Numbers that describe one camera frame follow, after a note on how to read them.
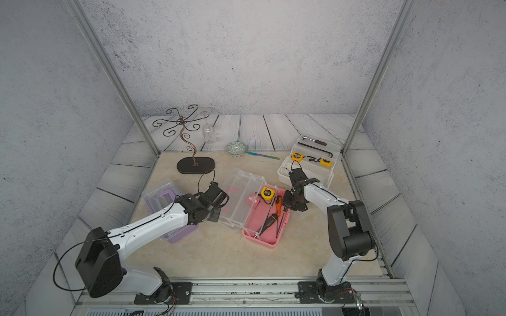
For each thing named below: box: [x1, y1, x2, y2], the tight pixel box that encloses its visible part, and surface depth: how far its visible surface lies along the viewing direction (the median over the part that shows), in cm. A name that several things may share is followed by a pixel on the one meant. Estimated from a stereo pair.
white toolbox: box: [276, 134, 342, 189], surface depth 109 cm
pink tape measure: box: [245, 193, 261, 207], surface depth 88 cm
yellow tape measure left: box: [290, 151, 304, 162], surface depth 110 cm
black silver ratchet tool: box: [302, 136, 327, 146], surface depth 113 cm
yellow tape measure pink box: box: [260, 186, 276, 201], surface depth 89 cm
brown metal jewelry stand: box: [152, 104, 216, 175], surface depth 106 cm
